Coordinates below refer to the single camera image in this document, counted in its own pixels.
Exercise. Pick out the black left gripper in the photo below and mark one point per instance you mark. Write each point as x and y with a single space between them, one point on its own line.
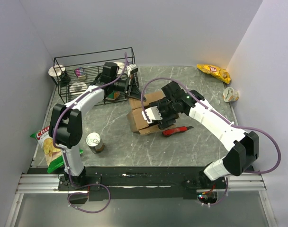
134 92

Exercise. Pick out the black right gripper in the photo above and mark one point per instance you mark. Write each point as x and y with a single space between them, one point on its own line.
164 122

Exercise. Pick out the red black utility knife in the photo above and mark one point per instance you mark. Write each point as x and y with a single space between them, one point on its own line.
171 131

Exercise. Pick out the brown cardboard express box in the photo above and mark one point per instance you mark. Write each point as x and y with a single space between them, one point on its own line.
135 118

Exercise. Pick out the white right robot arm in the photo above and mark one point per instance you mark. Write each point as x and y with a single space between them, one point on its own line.
242 146

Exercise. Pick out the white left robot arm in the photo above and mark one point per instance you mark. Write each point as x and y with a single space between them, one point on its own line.
66 121

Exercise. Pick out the Chobani yogurt cup in rack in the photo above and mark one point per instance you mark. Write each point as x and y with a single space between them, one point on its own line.
120 65

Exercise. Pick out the purple label small cup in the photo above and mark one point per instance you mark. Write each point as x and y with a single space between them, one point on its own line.
80 73

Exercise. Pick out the white round container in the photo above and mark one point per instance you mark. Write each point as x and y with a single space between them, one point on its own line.
77 88

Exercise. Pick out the Chobani yogurt cup right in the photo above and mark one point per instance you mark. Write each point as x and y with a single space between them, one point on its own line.
230 95

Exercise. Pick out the yellow Lays chips bag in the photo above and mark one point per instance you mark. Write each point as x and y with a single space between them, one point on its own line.
217 72

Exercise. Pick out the silver tin can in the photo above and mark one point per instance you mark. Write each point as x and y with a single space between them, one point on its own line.
95 142

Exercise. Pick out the black cone object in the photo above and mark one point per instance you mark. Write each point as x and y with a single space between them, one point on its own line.
64 79

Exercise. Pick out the white paper cup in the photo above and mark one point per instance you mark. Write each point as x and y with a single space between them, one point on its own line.
55 71

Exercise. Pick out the green chips bag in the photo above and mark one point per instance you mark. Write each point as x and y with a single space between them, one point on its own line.
53 155

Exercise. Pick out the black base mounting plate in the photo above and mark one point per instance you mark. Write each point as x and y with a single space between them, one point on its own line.
130 182

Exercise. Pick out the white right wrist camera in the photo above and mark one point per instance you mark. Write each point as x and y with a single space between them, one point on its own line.
151 114

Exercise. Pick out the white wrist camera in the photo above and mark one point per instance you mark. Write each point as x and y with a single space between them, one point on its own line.
151 114
131 69

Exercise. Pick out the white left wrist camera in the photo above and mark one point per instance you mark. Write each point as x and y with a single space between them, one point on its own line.
131 69

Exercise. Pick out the black wire basket rack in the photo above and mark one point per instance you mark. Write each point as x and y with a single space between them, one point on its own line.
93 63

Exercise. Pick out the aluminium frame rail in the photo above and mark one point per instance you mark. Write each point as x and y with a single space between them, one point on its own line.
38 203

